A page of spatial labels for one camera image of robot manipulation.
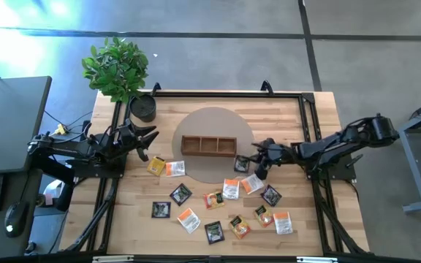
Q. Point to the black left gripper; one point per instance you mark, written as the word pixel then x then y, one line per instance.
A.
pixel 126 139

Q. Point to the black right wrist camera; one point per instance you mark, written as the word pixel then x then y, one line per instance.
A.
pixel 261 171

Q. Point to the black desk leg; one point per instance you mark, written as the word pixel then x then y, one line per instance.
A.
pixel 65 199

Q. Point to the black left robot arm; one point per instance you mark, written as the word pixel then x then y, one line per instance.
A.
pixel 64 148

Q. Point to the round grey table mat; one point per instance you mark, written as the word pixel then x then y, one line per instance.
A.
pixel 214 120

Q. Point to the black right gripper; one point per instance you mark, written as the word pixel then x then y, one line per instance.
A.
pixel 274 151

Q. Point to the green artificial plant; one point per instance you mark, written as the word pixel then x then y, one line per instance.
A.
pixel 115 69

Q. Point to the black plant pot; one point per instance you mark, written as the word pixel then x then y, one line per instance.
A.
pixel 143 109

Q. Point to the black clamp hook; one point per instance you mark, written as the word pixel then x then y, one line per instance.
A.
pixel 267 87
pixel 156 89

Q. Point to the white orange Tazo tea packet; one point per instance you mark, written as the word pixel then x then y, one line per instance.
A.
pixel 283 223
pixel 252 184
pixel 175 169
pixel 231 189
pixel 189 220

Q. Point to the silver metal bracket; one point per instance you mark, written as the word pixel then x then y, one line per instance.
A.
pixel 112 259
pixel 316 259

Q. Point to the yellow power plug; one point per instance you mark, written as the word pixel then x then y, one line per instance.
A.
pixel 61 129

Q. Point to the grey office desk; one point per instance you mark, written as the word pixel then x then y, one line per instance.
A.
pixel 9 120

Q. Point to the white pink small object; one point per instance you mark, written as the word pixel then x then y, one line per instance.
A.
pixel 53 190

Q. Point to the yellow mango tea packet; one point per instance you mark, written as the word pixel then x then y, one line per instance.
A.
pixel 239 227
pixel 214 200
pixel 264 216

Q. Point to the wooden three-compartment tea box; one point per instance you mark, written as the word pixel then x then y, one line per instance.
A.
pixel 210 154

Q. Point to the black computer mouse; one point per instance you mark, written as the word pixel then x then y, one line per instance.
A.
pixel 16 219

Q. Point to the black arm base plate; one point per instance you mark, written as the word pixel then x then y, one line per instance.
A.
pixel 97 172
pixel 338 173

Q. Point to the dark Ahmad tea packet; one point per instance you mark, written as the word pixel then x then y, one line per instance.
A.
pixel 240 164
pixel 181 194
pixel 161 209
pixel 271 196
pixel 214 232

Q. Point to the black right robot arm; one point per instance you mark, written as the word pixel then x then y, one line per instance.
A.
pixel 327 148

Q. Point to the grey metal table frame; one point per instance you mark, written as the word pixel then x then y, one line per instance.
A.
pixel 414 164

